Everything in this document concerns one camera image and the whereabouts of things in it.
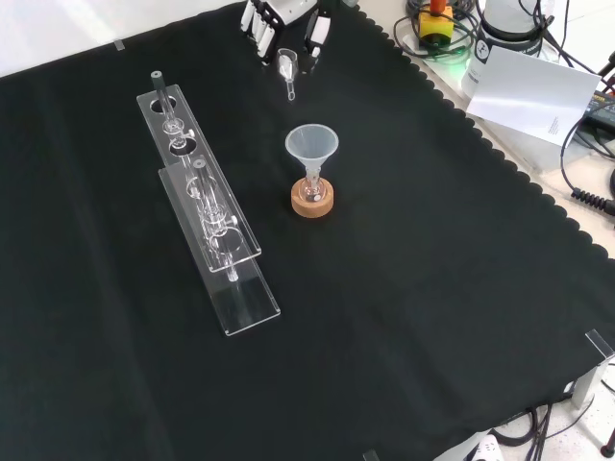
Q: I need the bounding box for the brown cork ring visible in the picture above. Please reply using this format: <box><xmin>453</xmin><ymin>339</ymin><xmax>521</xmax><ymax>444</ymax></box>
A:
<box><xmin>290</xmin><ymin>177</ymin><xmax>335</xmax><ymax>219</ymax></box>

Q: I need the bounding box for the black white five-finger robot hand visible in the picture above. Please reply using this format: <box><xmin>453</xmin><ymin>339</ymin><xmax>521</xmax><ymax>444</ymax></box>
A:
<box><xmin>239</xmin><ymin>0</ymin><xmax>333</xmax><ymax>75</ymax></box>

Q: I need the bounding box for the white power strip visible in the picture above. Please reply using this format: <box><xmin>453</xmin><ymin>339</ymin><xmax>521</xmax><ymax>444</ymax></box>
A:
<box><xmin>461</xmin><ymin>431</ymin><xmax>502</xmax><ymax>461</ymax></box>

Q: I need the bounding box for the black cable with ribbed plug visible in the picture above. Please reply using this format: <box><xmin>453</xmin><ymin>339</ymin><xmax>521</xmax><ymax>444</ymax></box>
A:
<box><xmin>559</xmin><ymin>117</ymin><xmax>615</xmax><ymax>216</ymax></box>

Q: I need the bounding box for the grey metal bench bracket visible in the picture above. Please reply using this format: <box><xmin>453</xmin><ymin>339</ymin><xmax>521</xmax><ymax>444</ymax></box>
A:
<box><xmin>570</xmin><ymin>357</ymin><xmax>614</xmax><ymax>410</ymax></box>

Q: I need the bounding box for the black floor cable bundle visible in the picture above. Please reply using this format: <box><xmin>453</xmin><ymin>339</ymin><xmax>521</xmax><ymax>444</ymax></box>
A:
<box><xmin>489</xmin><ymin>401</ymin><xmax>580</xmax><ymax>461</ymax></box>

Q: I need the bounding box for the pale white board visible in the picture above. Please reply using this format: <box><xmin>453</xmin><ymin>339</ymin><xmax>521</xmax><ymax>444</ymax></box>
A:
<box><xmin>464</xmin><ymin>44</ymin><xmax>603</xmax><ymax>147</ymax></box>

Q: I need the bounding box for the yellow stop button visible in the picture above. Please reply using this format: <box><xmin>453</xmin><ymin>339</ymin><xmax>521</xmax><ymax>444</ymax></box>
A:
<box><xmin>416</xmin><ymin>0</ymin><xmax>455</xmax><ymax>48</ymax></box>

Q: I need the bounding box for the clear acrylic funnel stand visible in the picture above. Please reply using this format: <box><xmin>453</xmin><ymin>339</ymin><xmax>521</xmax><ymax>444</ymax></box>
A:
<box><xmin>135</xmin><ymin>70</ymin><xmax>283</xmax><ymax>338</ymax></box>

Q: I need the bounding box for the black bench cloth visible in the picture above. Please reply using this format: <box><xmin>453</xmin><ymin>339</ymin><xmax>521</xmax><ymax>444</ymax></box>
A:
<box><xmin>0</xmin><ymin>0</ymin><xmax>610</xmax><ymax>461</ymax></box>

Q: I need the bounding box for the black power adapter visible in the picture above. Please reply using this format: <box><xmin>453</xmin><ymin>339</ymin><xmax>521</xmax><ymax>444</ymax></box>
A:
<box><xmin>582</xmin><ymin>89</ymin><xmax>615</xmax><ymax>128</ymax></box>

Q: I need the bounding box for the clear glass round-bottom flask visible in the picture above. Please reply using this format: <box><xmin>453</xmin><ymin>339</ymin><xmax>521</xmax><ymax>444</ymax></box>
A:
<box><xmin>300</xmin><ymin>173</ymin><xmax>329</xmax><ymax>204</ymax></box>

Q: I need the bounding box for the clear glass weighing funnel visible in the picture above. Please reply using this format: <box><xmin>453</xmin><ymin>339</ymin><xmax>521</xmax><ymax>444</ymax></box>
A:
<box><xmin>276</xmin><ymin>47</ymin><xmax>301</xmax><ymax>103</ymax></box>

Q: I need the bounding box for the translucent plastic funnel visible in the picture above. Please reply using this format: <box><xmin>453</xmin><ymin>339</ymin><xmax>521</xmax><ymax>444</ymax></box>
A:
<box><xmin>283</xmin><ymin>124</ymin><xmax>340</xmax><ymax>184</ymax></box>

